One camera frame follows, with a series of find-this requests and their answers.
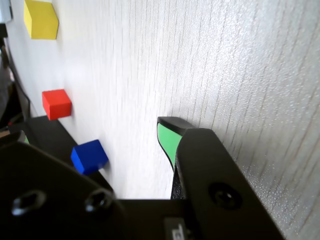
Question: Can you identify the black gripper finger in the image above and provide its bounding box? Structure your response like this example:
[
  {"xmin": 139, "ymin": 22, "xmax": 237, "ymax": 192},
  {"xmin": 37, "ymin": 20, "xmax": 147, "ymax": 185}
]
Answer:
[
  {"xmin": 156, "ymin": 116, "xmax": 286, "ymax": 240},
  {"xmin": 0, "ymin": 130, "xmax": 131, "ymax": 240}
]

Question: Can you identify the blue wooden cube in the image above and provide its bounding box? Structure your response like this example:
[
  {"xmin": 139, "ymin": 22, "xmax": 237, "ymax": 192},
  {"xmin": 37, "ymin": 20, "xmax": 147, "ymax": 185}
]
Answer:
[{"xmin": 70, "ymin": 139, "xmax": 109, "ymax": 176}]

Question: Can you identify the red wooden cube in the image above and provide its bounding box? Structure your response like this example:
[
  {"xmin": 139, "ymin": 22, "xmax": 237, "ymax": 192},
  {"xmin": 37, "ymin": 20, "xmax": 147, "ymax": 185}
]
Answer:
[{"xmin": 41, "ymin": 88, "xmax": 73, "ymax": 121}]

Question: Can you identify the yellow wooden cube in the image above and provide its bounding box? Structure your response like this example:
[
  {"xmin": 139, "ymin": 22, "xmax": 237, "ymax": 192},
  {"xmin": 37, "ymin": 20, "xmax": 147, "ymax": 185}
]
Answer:
[{"xmin": 23, "ymin": 0, "xmax": 60, "ymax": 40}]

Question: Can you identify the black open box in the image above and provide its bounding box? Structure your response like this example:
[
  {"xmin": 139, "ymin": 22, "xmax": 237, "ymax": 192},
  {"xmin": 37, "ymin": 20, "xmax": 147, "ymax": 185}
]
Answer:
[{"xmin": 32, "ymin": 115, "xmax": 116, "ymax": 194}]

